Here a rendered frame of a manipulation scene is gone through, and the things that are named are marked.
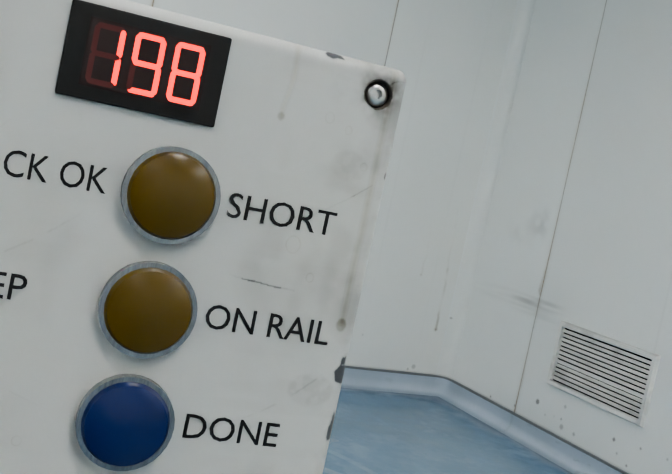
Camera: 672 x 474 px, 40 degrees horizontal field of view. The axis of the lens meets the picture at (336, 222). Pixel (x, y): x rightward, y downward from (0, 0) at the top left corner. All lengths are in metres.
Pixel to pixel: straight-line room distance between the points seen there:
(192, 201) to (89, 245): 0.03
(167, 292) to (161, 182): 0.03
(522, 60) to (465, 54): 0.32
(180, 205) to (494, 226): 4.60
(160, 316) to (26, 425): 0.05
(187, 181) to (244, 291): 0.04
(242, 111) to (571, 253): 4.11
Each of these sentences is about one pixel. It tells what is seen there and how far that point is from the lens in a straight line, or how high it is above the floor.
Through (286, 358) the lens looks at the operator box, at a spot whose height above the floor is 0.99.
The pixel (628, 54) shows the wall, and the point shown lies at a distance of 4.40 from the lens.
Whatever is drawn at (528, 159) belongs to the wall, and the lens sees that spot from 4.75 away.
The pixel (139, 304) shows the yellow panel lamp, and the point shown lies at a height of 1.00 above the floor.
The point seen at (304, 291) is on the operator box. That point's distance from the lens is 0.30.
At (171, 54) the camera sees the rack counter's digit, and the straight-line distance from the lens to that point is 0.29.
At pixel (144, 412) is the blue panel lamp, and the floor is 0.96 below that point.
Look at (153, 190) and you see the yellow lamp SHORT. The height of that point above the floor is 1.03.
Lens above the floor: 1.05
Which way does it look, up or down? 3 degrees down
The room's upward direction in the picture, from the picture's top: 12 degrees clockwise
